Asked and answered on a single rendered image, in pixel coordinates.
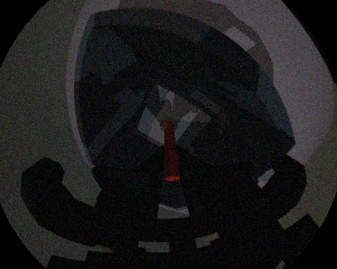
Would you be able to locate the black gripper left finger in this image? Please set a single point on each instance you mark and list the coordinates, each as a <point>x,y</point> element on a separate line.
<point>146,179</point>

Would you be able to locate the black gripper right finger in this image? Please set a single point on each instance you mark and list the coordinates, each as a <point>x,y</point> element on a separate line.
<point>198,177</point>

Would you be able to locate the red peg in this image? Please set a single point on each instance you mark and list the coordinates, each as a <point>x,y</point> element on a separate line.
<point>171,167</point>

